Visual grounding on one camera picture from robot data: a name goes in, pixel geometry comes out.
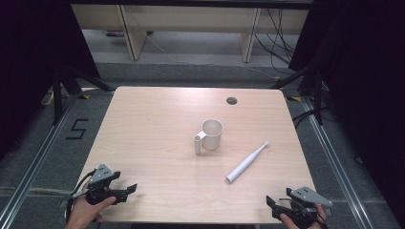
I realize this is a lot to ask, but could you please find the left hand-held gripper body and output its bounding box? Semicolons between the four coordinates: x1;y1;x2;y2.
70;163;129;206

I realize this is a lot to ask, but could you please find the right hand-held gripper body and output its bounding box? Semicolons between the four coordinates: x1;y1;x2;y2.
271;186;334;229

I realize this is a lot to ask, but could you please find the white electric toothbrush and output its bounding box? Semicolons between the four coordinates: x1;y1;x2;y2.
224;139;271;184

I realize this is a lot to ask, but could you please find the white cup with handle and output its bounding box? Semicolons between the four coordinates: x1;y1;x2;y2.
194;118;224;156

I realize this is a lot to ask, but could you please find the person's right hand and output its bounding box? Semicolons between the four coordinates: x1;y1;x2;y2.
279;203;328;229

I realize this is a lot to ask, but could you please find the person's left hand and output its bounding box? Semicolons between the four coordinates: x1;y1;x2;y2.
64;189;117;229

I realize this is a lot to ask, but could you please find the black metal stand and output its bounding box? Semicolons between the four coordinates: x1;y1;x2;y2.
269;65;325;126
52;62;117;126

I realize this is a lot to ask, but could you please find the black curtain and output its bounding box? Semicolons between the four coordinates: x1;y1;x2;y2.
0;0;100;161
287;0;405;222

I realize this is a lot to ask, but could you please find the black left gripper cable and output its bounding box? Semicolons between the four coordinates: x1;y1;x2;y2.
65;169;97;223

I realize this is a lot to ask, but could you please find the aluminium floor rail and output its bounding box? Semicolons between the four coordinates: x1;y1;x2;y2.
300;95;376;229
0;94;80;229

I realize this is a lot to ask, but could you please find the beige floor cable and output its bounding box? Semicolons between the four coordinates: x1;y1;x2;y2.
0;186;74;197

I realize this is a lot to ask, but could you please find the black floor cable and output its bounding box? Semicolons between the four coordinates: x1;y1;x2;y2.
290;108;335;130

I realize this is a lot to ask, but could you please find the coiled white cable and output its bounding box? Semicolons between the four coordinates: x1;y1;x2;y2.
40;89;55;107

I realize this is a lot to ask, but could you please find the bundle of black cables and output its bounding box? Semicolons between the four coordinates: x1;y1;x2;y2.
253;8;296;76

